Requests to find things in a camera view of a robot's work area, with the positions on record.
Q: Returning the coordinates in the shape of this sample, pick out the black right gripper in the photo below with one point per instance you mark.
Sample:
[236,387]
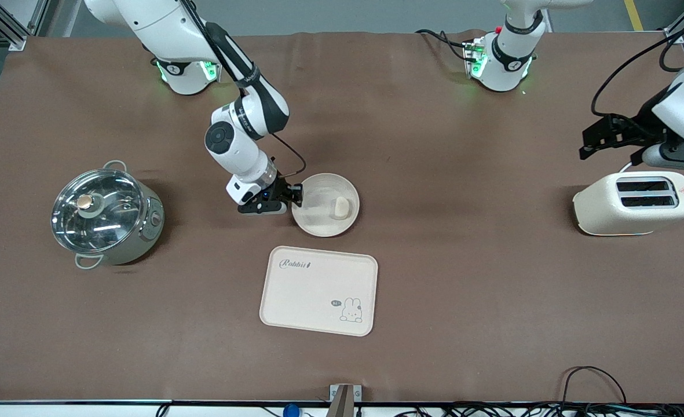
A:
[282,188]

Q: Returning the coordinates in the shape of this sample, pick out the blue round knob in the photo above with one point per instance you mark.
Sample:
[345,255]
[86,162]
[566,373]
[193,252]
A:
[291,411]

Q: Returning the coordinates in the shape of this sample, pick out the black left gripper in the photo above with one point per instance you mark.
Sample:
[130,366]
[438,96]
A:
[643,127]

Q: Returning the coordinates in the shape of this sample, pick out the glass pot lid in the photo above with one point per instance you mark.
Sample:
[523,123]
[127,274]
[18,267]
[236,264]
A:
[95,211]

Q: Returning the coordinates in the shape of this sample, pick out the grey electric cooking pot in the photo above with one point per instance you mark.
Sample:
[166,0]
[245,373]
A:
[145,231]

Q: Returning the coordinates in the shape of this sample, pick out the brown table cover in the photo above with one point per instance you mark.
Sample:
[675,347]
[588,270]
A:
[434,174]

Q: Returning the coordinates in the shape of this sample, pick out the beige rabbit print tray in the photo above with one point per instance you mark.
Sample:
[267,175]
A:
[307,295]

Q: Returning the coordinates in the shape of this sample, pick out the white two-slot toaster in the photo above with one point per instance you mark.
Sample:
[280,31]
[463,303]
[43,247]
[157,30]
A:
[608,208]

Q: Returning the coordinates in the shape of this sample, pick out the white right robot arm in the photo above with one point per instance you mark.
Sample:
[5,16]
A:
[162,23]

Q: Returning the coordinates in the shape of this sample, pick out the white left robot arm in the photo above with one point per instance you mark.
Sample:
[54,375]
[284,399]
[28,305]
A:
[507,58]

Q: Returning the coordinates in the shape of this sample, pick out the small white steamed bun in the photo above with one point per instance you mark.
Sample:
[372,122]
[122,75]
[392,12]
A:
[342,208]

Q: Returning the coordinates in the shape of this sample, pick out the round beige plate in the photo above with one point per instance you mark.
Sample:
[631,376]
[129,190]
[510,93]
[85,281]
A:
[318,220]

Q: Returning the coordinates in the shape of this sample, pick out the grey metal camera bracket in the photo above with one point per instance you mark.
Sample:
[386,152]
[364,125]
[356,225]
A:
[344,399]

